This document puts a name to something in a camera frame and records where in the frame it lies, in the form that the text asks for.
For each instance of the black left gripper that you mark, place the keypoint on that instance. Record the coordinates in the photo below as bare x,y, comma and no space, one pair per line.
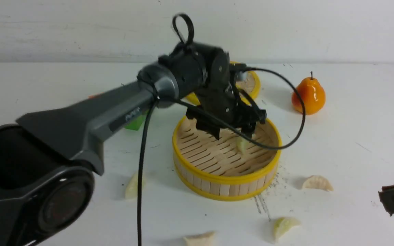
222,99

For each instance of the white pleated dumpling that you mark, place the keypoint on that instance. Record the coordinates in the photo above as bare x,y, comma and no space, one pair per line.
317,182

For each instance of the green translucent dumpling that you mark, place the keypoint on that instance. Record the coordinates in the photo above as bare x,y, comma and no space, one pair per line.
283,225

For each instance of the white dumpling front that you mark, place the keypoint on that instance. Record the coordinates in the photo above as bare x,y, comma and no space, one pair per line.
205,239

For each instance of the pale green dumpling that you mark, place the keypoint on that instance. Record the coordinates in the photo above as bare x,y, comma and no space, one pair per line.
131,190

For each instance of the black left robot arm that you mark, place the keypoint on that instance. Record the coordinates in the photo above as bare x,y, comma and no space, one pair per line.
48,158

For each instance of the bamboo steamer tray yellow rim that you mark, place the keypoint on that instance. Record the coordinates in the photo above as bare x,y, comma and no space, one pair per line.
216,169

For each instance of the woven bamboo steamer lid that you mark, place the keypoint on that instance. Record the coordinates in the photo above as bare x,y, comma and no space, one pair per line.
250,82

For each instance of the orange toy pear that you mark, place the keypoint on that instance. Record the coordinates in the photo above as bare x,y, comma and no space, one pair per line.
313,94

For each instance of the green foam cube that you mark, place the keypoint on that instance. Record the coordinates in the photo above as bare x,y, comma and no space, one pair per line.
137,123

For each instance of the orange foam cube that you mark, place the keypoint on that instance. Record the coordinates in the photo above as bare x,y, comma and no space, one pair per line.
94,96

